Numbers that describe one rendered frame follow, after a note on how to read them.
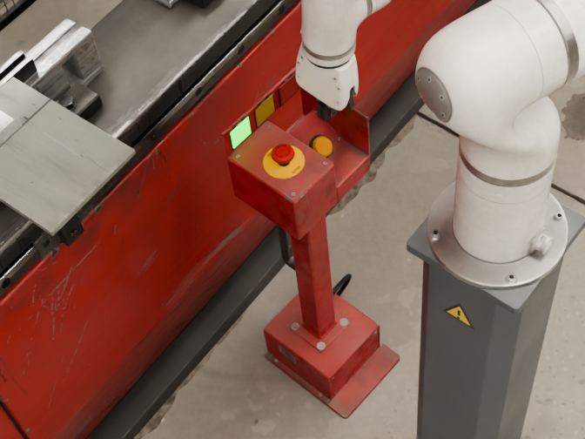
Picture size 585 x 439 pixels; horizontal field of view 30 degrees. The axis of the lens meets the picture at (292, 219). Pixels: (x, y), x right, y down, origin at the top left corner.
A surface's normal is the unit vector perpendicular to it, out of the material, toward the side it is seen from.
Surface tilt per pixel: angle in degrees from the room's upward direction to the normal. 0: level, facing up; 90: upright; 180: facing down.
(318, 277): 90
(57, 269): 90
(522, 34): 25
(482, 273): 0
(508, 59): 37
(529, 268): 0
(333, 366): 1
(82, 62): 90
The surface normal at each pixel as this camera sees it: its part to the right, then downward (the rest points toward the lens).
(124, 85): -0.07, -0.56
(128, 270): 0.80, 0.47
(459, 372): -0.62, 0.67
